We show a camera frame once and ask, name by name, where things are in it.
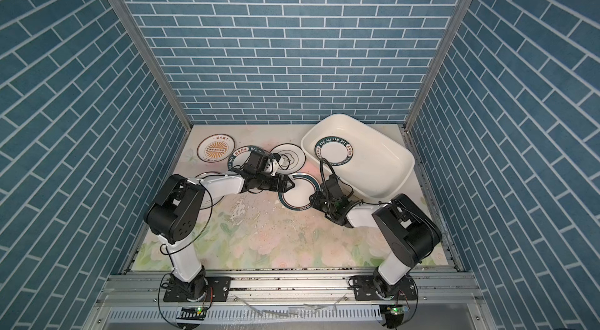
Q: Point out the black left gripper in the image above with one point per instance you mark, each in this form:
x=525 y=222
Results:
x=283 y=183

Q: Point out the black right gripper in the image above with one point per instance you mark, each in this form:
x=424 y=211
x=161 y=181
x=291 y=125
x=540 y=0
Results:
x=316 y=201

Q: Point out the green red ring plate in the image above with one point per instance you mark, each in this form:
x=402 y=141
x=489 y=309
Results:
x=298 y=198

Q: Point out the green rim plate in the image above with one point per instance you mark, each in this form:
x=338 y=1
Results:
x=336 y=150
x=239 y=156

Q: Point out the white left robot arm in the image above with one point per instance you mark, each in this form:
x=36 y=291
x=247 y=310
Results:
x=174 y=212

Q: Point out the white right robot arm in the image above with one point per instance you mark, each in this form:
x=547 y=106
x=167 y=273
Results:
x=410 y=234

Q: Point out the white plastic bin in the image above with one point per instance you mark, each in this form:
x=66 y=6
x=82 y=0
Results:
x=380 y=166

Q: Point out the white plate grey emblem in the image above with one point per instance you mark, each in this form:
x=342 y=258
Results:
x=291 y=158

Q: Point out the floral table mat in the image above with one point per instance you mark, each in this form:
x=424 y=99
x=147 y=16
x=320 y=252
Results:
x=255 y=231

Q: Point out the orange sunburst plate far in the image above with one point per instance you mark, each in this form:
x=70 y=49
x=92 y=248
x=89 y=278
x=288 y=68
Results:
x=215 y=148

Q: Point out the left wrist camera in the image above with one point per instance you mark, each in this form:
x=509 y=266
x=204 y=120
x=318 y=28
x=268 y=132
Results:
x=260 y=162

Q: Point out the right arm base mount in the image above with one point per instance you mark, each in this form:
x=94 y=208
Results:
x=374 y=287

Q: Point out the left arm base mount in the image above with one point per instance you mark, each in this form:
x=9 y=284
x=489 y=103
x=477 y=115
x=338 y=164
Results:
x=200 y=289

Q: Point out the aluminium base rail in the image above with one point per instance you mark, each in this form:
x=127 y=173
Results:
x=427 y=299

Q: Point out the aluminium corner post right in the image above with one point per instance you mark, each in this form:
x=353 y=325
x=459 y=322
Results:
x=454 y=23

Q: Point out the aluminium corner post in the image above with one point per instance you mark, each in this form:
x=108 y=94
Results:
x=454 y=23
x=132 y=29

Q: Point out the aluminium corner post left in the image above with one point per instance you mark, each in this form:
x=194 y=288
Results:
x=132 y=29

